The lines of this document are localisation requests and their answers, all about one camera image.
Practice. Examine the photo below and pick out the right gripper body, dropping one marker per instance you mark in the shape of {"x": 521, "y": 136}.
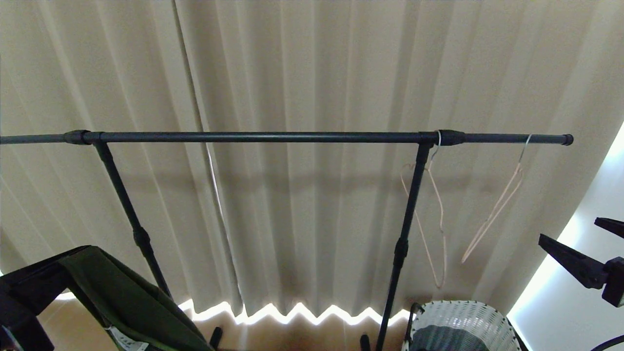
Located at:
{"x": 615, "y": 282}

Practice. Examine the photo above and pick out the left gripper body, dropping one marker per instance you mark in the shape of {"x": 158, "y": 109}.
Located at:
{"x": 14, "y": 321}

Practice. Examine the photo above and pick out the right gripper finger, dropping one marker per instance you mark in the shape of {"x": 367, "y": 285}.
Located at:
{"x": 614, "y": 229}
{"x": 580, "y": 268}

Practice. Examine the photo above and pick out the pink clothes hanger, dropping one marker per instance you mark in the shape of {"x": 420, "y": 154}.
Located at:
{"x": 492, "y": 213}
{"x": 444, "y": 253}

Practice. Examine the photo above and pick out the green printed t-shirt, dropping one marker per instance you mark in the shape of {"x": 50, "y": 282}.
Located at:
{"x": 131, "y": 302}

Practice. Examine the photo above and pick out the white laundry basket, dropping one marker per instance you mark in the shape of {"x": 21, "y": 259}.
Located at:
{"x": 463, "y": 317}

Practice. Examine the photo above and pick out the black clothes rack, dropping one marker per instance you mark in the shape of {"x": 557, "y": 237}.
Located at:
{"x": 268, "y": 137}

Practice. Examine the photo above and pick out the beige curtain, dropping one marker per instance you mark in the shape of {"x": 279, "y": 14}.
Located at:
{"x": 317, "y": 63}

